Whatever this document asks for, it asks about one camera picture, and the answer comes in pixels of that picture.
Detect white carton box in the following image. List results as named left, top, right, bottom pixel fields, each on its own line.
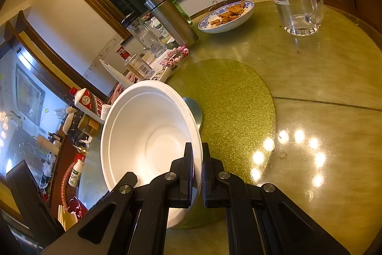
left=99, top=59, right=132, bottom=87

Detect small white drink bottle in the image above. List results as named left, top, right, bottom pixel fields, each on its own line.
left=69, top=159, right=85, bottom=187

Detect white liquor bottle red label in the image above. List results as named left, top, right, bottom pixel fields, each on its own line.
left=69, top=87, right=105, bottom=124

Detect blue patterned ceramic plate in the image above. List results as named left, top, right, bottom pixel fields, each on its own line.
left=198, top=0, right=255, bottom=34

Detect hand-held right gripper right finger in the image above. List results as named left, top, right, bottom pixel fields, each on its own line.
left=201, top=143, right=351, bottom=255

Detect steel thermos flask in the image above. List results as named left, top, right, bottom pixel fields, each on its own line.
left=144, top=0, right=199, bottom=46

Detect pink meat package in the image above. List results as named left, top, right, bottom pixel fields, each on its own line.
left=107, top=73, right=141, bottom=104

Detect white thermos cup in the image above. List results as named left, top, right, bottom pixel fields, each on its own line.
left=36, top=136, right=60, bottom=155

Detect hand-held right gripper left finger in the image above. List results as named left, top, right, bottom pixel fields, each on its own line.
left=42, top=142, right=194, bottom=255

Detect fried snack pieces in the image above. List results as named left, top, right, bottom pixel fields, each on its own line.
left=210, top=1, right=247, bottom=25

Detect clear bottle with black lid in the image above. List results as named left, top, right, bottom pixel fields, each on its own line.
left=121, top=12, right=168, bottom=57

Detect amber jar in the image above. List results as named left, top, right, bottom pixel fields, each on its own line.
left=78, top=114, right=100, bottom=136

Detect red footed fruit plate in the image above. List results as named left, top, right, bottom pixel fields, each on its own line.
left=67, top=197, right=88, bottom=219

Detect pink hoop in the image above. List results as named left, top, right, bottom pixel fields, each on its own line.
left=61, top=162, right=78, bottom=208

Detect black bag with white fur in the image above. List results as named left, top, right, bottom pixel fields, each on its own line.
left=63, top=112, right=84, bottom=136

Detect small glass jar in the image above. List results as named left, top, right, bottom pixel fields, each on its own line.
left=125, top=53, right=156, bottom=79

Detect framed wall picture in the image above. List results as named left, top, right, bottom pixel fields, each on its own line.
left=15, top=64, right=45, bottom=124

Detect pink flower ornaments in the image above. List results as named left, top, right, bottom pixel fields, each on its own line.
left=161, top=46, right=190, bottom=67

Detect green glitter turntable mat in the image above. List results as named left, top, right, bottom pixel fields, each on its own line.
left=165, top=59, right=276, bottom=230

